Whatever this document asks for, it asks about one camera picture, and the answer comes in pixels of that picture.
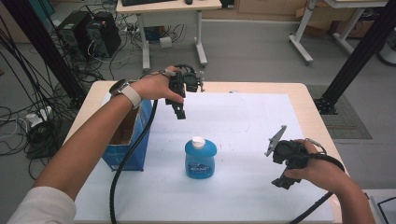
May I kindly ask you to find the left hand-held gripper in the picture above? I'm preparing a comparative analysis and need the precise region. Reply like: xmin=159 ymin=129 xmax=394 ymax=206
xmin=164 ymin=70 xmax=205 ymax=121

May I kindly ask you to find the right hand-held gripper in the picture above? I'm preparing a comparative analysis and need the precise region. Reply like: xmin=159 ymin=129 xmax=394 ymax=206
xmin=264 ymin=124 xmax=312 ymax=190

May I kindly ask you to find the blue cardboard box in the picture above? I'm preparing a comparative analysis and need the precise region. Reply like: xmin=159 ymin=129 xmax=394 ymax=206
xmin=101 ymin=92 xmax=154 ymax=173

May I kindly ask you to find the blue bottle with white cap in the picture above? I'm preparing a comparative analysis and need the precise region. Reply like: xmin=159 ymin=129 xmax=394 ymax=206
xmin=184 ymin=135 xmax=219 ymax=180

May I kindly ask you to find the person's left hand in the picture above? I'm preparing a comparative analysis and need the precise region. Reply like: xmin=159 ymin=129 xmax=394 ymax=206
xmin=130 ymin=64 xmax=186 ymax=105

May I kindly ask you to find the person's right hand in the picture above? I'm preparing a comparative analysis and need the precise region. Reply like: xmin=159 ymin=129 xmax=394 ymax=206
xmin=284 ymin=138 xmax=350 ymax=194

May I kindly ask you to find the small white box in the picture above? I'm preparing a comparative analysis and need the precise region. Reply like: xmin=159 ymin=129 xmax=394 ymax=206
xmin=159 ymin=36 xmax=173 ymax=49

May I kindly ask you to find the white table mat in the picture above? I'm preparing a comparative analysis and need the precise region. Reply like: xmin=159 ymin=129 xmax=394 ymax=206
xmin=74 ymin=91 xmax=336 ymax=224

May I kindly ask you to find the grey floor mat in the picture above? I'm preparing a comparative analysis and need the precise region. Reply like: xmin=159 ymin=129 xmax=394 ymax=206
xmin=305 ymin=84 xmax=374 ymax=140

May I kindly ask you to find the beige desk with white legs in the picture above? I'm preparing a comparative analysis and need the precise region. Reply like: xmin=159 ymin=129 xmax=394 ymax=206
xmin=115 ymin=0 xmax=223 ymax=73

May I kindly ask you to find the black keyboard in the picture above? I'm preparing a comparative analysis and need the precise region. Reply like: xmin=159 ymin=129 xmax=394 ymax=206
xmin=120 ymin=0 xmax=185 ymax=7

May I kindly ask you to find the black computer tower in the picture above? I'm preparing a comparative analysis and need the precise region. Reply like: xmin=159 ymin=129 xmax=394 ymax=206
xmin=85 ymin=11 xmax=122 ymax=59
xmin=56 ymin=10 xmax=93 ymax=59

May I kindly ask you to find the black metal stand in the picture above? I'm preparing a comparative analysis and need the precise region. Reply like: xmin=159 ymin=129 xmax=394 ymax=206
xmin=1 ymin=0 xmax=88 ymax=108
xmin=313 ymin=0 xmax=396 ymax=116

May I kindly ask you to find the brown cardboard box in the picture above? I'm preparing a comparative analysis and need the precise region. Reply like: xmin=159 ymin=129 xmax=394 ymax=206
xmin=333 ymin=20 xmax=375 ymax=39

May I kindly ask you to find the white power strip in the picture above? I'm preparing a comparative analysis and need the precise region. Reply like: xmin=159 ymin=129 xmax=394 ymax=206
xmin=23 ymin=105 xmax=53 ymax=129

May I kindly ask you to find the white sleeve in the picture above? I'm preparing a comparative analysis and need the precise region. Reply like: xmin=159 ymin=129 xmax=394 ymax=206
xmin=7 ymin=186 xmax=78 ymax=224

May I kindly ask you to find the wristwatch with beige strap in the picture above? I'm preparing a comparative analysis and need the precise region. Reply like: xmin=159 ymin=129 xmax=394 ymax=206
xmin=108 ymin=78 xmax=143 ymax=110

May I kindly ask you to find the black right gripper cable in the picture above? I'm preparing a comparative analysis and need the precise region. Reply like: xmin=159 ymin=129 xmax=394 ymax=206
xmin=289 ymin=152 xmax=347 ymax=224

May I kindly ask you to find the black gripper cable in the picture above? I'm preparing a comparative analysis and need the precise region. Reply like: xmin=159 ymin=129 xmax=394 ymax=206
xmin=108 ymin=63 xmax=196 ymax=224
xmin=289 ymin=152 xmax=347 ymax=224

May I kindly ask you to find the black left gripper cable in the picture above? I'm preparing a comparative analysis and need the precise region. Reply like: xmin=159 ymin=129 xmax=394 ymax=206
xmin=108 ymin=63 xmax=196 ymax=224

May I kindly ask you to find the white desk frame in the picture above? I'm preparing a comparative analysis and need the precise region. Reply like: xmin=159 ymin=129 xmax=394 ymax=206
xmin=288 ymin=0 xmax=389 ymax=65

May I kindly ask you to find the bundle of black floor cables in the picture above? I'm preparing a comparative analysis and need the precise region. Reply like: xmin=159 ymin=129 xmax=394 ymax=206
xmin=0 ymin=18 xmax=106 ymax=181

